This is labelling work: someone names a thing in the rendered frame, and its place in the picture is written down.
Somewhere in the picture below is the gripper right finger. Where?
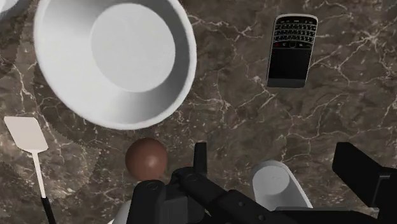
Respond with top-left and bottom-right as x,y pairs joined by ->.
331,141 -> 397,224

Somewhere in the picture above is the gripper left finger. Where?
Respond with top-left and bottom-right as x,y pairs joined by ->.
126,142 -> 299,224

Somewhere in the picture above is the brown egg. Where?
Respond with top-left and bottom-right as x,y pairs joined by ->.
125,137 -> 169,182

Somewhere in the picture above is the white cup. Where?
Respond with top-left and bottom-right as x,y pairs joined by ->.
251,159 -> 314,212

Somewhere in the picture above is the white rounded object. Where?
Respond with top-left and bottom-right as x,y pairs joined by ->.
106,200 -> 133,224

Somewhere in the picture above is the black keypad phone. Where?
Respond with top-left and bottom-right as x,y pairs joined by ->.
266,13 -> 319,89

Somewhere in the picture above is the large white bowl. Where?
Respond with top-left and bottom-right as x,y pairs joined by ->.
32,0 -> 198,130

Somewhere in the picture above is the white round dish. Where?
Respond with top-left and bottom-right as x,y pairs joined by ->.
0,0 -> 20,14

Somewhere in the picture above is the white spatula with black handle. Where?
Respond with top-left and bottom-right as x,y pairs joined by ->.
3,116 -> 57,224

